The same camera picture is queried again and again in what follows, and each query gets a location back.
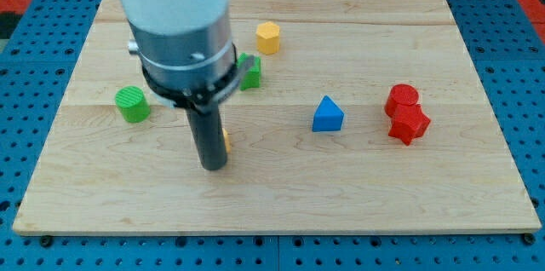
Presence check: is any blue triangle block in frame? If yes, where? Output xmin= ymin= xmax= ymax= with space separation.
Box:
xmin=312 ymin=95 xmax=345 ymax=132

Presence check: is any small yellow block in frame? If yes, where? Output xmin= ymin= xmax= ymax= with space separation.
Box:
xmin=222 ymin=128 xmax=232 ymax=153

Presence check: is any red cylinder block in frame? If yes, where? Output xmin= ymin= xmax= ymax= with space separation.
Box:
xmin=384 ymin=84 xmax=419 ymax=117

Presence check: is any red star block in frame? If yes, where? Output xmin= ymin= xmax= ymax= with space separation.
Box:
xmin=388 ymin=104 xmax=431 ymax=146

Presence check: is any light wooden board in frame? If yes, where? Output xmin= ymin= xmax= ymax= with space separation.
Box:
xmin=13 ymin=0 xmax=542 ymax=236

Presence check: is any green star block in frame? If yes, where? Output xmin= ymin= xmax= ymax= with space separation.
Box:
xmin=239 ymin=56 xmax=261 ymax=90

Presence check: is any yellow hexagon block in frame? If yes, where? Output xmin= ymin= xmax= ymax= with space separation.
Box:
xmin=255 ymin=21 xmax=280 ymax=55

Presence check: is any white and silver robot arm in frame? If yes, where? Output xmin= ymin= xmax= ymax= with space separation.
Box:
xmin=120 ymin=0 xmax=246 ymax=112

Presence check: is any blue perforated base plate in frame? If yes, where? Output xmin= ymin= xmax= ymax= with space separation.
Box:
xmin=1 ymin=0 xmax=544 ymax=270

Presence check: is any green cylinder block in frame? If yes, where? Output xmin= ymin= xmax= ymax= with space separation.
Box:
xmin=114 ymin=86 xmax=151 ymax=123

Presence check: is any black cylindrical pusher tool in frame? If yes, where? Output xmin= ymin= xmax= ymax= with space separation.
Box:
xmin=186 ymin=103 xmax=227 ymax=171

